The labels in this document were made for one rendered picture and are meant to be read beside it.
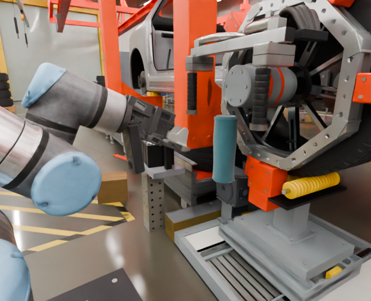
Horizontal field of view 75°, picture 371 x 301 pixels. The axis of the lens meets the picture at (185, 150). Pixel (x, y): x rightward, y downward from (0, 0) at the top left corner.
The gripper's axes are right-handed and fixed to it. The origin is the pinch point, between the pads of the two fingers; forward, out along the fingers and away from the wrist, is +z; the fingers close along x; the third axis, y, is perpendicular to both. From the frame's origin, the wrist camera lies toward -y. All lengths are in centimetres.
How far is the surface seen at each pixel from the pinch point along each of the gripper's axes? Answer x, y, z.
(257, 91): -11.5, 19.5, 5.1
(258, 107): -12.1, 16.1, 7.0
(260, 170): 3.6, 2.5, 38.1
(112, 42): 242, 79, 27
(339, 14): -16, 45, 17
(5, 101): 829, -69, -57
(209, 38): 14.7, 35.9, 3.7
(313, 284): -18, -29, 61
